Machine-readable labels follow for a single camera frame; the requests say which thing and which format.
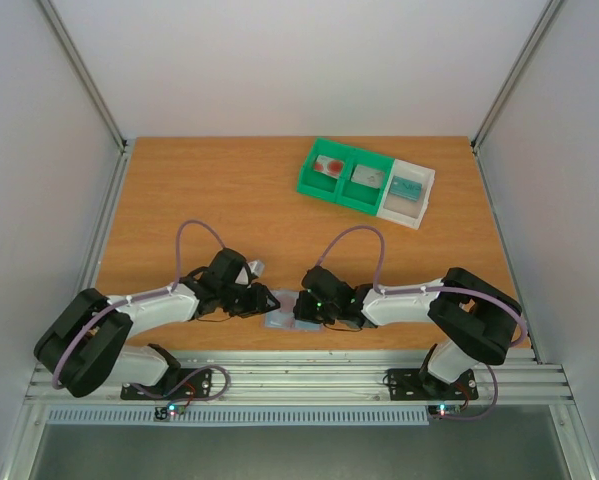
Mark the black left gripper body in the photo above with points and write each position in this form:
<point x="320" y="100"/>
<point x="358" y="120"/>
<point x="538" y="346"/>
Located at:
<point x="237" y="304"/>

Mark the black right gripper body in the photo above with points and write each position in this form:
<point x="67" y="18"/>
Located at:
<point x="304" y="308"/>

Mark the white magnetic stripe card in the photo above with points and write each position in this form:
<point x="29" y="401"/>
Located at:
<point x="367" y="176"/>

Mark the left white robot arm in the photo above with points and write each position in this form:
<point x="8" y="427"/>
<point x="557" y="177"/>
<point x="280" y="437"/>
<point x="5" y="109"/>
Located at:
<point x="86" y="345"/>

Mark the teal card in bin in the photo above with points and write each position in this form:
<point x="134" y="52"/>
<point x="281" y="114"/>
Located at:
<point x="405" y="188"/>

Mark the green two-compartment bin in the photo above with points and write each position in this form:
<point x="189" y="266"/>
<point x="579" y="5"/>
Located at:
<point x="343" y="191"/>

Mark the left controller board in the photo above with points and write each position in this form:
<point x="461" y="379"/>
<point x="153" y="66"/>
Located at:
<point x="169" y="412"/>

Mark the controller board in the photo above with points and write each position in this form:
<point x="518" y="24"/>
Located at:
<point x="169" y="412"/>
<point x="445" y="410"/>

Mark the white plastic bin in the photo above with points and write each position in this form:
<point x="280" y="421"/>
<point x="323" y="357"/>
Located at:
<point x="401" y="211"/>

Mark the right controller board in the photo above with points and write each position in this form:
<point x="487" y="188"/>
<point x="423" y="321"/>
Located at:
<point x="445" y="410"/>

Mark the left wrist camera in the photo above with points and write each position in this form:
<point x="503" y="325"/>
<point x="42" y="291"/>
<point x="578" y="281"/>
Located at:
<point x="250" y="272"/>

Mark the aluminium front rail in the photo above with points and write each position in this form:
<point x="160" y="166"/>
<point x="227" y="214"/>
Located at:
<point x="355" y="377"/>

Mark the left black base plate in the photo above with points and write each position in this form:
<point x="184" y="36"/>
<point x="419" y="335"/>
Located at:
<point x="199" y="382"/>

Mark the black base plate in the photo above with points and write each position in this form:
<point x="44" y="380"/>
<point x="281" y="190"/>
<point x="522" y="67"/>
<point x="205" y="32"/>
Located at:
<point x="199" y="382"/>
<point x="409" y="384"/>

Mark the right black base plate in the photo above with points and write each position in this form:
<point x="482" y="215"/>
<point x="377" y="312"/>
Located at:
<point x="409" y="384"/>

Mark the left aluminium frame post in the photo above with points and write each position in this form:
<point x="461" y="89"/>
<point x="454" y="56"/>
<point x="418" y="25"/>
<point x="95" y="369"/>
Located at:
<point x="56" y="24"/>

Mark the aluminium frame post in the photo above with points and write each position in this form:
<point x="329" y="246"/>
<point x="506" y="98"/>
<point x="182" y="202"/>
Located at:
<point x="56" y="24"/>
<point x="531" y="45"/>

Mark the grey slotted cable duct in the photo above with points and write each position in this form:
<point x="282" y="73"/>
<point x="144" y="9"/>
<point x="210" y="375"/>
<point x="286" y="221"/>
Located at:
<point x="242" y="416"/>

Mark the right aluminium frame post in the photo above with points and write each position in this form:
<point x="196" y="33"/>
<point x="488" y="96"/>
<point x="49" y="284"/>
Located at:
<point x="531" y="45"/>

